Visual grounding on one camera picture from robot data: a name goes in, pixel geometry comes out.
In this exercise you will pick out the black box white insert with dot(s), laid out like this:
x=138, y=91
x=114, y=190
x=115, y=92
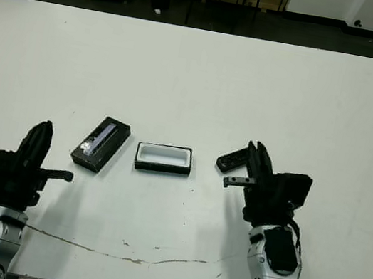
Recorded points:
x=161, y=169

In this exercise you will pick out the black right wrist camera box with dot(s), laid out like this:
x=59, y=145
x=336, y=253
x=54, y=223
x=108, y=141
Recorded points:
x=293, y=189

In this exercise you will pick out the black box lid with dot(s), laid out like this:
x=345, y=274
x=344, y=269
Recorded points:
x=98, y=145

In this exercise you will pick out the small white paper scrap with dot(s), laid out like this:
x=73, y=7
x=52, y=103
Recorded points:
x=157, y=11

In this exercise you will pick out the black handheld camera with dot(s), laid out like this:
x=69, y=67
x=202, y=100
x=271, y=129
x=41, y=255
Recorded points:
x=230, y=159

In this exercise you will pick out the small black door stopper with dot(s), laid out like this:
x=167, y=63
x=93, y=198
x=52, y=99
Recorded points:
x=358, y=22

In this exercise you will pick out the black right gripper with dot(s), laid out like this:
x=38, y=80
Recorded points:
x=265, y=207

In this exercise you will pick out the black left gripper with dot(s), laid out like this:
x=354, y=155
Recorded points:
x=12, y=184

